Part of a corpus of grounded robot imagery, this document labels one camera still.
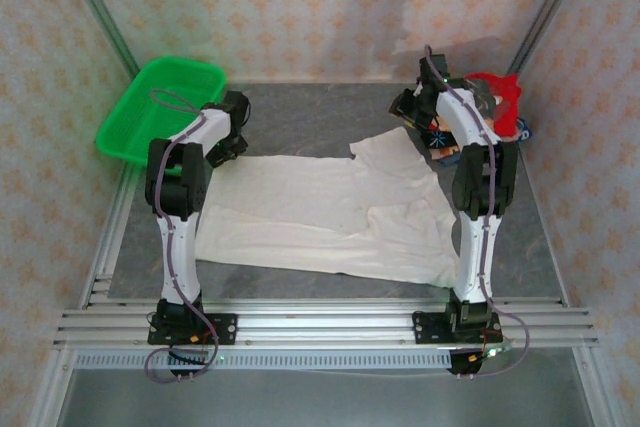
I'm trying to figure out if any green plastic basket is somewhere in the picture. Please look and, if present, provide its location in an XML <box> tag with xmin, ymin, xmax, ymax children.
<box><xmin>95</xmin><ymin>56</ymin><xmax>229</xmax><ymax>176</ymax></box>

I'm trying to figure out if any white t-shirt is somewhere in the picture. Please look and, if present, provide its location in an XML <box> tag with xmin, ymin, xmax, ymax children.
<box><xmin>194</xmin><ymin>126</ymin><xmax>464</xmax><ymax>290</ymax></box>

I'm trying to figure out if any black snowflake t-shirt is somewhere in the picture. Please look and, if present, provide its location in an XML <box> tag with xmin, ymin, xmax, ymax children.
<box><xmin>420</xmin><ymin>127</ymin><xmax>455</xmax><ymax>149</ymax></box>

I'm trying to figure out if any tan folded t-shirt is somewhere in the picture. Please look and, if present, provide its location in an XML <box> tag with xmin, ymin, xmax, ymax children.
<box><xmin>429</xmin><ymin>144</ymin><xmax>464</xmax><ymax>164</ymax></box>

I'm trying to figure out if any red teddy bear t-shirt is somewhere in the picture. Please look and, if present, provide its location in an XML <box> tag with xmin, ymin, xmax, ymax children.
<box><xmin>463</xmin><ymin>71</ymin><xmax>523</xmax><ymax>138</ymax></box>

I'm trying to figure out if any aluminium frame post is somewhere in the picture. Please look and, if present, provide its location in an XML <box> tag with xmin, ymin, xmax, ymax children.
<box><xmin>54</xmin><ymin>0</ymin><xmax>151</xmax><ymax>93</ymax></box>
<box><xmin>507</xmin><ymin>0</ymin><xmax>596</xmax><ymax>77</ymax></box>

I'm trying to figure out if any aluminium table side rail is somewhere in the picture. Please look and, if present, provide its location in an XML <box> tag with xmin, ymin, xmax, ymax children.
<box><xmin>79</xmin><ymin>161</ymin><xmax>151</xmax><ymax>309</ymax></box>

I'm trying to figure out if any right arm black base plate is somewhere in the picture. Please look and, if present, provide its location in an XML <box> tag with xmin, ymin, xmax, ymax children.
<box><xmin>412</xmin><ymin>310</ymin><xmax>504</xmax><ymax>346</ymax></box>

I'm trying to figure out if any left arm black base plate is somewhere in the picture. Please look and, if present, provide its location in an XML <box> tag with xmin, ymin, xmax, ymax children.
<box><xmin>147</xmin><ymin>313</ymin><xmax>239</xmax><ymax>347</ymax></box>

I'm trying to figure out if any aluminium mounting rail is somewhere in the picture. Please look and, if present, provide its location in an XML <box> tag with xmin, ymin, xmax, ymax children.
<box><xmin>52</xmin><ymin>296</ymin><xmax>600</xmax><ymax>351</ymax></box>

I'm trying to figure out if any slotted grey cable duct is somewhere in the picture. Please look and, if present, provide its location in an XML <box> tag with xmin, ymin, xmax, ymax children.
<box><xmin>73</xmin><ymin>349</ymin><xmax>454</xmax><ymax>372</ymax></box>

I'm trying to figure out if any aluminium frame leg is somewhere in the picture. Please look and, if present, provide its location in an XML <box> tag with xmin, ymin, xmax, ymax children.
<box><xmin>572</xmin><ymin>346</ymin><xmax>619</xmax><ymax>427</ymax></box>
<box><xmin>27</xmin><ymin>346</ymin><xmax>76</xmax><ymax>427</ymax></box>

